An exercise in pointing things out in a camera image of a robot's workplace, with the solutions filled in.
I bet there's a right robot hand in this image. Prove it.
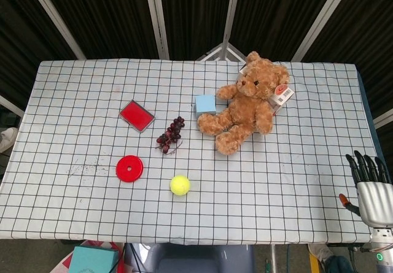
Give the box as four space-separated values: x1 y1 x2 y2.
338 150 393 228

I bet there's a brown plush teddy bear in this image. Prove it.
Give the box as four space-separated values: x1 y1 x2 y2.
196 50 290 156

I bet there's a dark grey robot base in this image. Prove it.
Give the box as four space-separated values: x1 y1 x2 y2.
155 244 255 273

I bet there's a blue jeans leg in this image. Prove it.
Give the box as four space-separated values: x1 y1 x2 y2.
322 255 359 273

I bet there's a brown white shoe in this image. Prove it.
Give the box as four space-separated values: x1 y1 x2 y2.
308 244 334 269

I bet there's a white black checked tablecloth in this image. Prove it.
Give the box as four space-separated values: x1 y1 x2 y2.
0 58 381 245

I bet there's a light blue foam cube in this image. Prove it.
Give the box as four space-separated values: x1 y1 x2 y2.
195 94 217 119

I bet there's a yellow tennis ball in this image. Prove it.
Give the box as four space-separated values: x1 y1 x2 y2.
169 175 191 196

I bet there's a dark red grape bunch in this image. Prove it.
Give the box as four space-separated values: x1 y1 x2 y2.
155 116 186 156

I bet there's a red disc with hole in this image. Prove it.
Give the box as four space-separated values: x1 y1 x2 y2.
115 154 144 183

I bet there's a red ink pad case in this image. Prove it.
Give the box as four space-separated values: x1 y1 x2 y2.
119 99 157 133

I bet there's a teal box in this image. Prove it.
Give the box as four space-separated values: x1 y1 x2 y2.
68 245 120 273

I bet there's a black pleated curtain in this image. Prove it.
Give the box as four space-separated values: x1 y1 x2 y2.
0 0 393 126

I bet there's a white screen frame post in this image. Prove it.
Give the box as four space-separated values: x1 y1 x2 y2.
290 0 357 63
23 0 87 61
0 94 25 117
373 109 393 129
219 0 243 45
143 0 170 60

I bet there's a white triangular frame foot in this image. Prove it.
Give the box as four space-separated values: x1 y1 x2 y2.
195 42 248 63

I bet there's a black cable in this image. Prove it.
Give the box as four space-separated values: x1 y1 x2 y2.
125 244 141 273

